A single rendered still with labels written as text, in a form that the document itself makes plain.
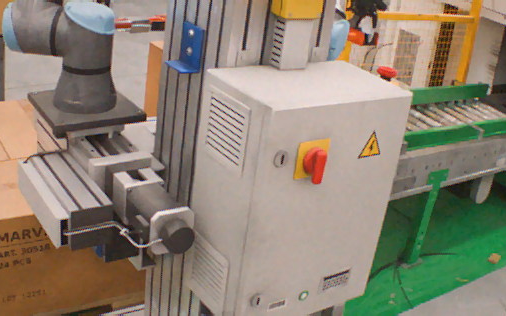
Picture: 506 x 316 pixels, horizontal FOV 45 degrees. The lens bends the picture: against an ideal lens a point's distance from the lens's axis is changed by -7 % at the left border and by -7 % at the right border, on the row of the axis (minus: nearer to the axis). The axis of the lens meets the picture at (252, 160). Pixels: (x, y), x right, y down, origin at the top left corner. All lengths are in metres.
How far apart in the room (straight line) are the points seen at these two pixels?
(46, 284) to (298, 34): 1.32
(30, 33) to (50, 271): 0.97
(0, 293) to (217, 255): 1.10
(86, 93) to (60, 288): 0.96
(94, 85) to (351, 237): 0.64
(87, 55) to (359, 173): 0.63
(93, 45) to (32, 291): 1.04
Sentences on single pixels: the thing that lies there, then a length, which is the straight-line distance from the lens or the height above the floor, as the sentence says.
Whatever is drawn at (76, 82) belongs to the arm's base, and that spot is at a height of 1.10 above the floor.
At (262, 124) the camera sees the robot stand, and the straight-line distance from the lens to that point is 1.06.
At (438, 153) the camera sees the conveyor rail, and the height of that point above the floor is 0.59.
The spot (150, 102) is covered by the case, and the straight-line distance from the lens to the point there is 2.44.
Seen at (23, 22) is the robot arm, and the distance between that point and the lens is 1.48.
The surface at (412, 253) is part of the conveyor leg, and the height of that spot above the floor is 0.07.
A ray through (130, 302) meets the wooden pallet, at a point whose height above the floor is 0.11.
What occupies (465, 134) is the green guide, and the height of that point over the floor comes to 0.59.
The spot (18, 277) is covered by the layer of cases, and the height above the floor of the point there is 0.31.
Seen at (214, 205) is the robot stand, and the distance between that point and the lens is 1.22.
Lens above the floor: 1.58
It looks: 24 degrees down
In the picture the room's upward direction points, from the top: 8 degrees clockwise
